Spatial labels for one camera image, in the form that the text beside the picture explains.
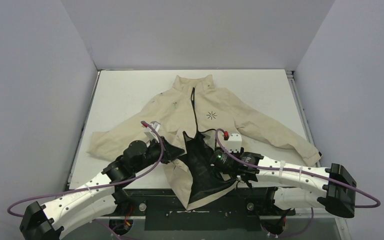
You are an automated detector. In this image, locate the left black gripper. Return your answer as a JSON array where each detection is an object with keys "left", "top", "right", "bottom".
[{"left": 133, "top": 135, "right": 185, "bottom": 174}]

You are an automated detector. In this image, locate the beige zip jacket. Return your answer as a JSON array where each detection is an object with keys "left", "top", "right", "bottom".
[{"left": 88, "top": 75, "right": 322, "bottom": 210}]

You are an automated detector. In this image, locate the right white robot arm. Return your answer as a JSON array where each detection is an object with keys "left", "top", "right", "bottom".
[{"left": 209, "top": 148, "right": 357, "bottom": 219}]

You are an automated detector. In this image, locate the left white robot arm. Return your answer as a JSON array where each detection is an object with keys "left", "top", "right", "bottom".
[{"left": 19, "top": 139, "right": 185, "bottom": 240}]

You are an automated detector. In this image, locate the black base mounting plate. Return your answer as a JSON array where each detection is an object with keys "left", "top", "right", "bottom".
[{"left": 104, "top": 187, "right": 296, "bottom": 235}]

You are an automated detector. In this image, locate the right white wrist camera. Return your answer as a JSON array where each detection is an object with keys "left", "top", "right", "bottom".
[{"left": 223, "top": 132, "right": 242, "bottom": 153}]

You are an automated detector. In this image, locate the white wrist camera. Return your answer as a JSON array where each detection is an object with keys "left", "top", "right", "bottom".
[
  {"left": 142, "top": 121, "right": 161, "bottom": 142},
  {"left": 223, "top": 132, "right": 242, "bottom": 153}
]

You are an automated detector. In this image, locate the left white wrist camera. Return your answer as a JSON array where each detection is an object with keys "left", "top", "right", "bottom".
[{"left": 142, "top": 121, "right": 161, "bottom": 142}]

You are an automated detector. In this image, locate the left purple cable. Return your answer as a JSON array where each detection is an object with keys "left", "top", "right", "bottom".
[{"left": 7, "top": 120, "right": 165, "bottom": 240}]

